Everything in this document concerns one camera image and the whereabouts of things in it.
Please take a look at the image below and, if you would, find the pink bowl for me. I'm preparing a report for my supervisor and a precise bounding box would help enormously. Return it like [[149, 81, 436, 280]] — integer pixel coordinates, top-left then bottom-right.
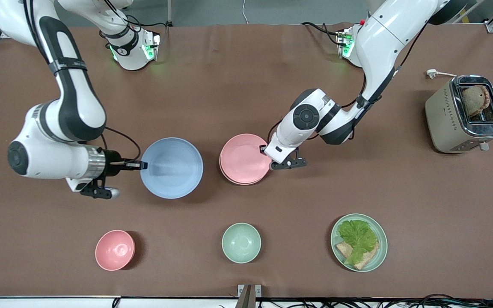
[[95, 230, 136, 271]]

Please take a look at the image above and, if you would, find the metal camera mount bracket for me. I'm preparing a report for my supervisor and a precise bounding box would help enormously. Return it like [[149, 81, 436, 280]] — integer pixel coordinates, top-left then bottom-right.
[[237, 284, 262, 308]]

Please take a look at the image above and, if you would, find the brown toast slice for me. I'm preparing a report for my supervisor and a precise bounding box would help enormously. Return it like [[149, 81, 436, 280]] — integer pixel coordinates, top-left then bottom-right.
[[461, 85, 491, 118]]

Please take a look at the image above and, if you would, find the beige and chrome toaster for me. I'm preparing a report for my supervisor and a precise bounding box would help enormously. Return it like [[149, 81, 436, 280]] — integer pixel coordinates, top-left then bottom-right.
[[425, 75, 493, 154]]

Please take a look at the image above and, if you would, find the green bowl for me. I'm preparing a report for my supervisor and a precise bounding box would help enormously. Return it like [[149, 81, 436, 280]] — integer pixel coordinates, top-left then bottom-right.
[[222, 222, 262, 264]]

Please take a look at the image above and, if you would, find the white toaster plug and cord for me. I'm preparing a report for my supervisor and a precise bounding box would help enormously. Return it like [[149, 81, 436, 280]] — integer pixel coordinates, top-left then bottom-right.
[[426, 69, 457, 79]]

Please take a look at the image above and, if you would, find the green lettuce leaf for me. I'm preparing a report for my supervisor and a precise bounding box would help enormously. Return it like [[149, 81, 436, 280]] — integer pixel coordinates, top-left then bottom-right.
[[337, 219, 379, 266]]

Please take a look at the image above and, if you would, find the blue plate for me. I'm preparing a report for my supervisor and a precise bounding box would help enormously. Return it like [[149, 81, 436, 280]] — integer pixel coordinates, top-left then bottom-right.
[[139, 137, 204, 200]]

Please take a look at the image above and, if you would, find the bread slice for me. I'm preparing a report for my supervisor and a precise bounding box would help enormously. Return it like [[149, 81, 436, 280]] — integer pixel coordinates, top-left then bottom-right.
[[336, 240, 380, 270]]

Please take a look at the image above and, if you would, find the beige plate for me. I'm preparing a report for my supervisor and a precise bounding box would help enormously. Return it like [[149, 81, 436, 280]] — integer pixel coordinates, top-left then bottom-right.
[[220, 165, 269, 186]]

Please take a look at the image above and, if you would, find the green plate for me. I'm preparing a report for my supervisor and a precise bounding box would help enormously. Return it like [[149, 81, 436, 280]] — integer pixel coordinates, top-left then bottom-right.
[[330, 213, 389, 273]]

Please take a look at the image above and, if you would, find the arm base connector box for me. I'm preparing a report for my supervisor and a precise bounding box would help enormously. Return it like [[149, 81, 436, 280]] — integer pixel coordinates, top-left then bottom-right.
[[141, 29, 162, 61], [336, 27, 355, 59]]

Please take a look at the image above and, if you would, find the pink plate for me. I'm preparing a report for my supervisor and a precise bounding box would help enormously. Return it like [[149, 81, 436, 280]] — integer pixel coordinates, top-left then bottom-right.
[[220, 133, 272, 184]]

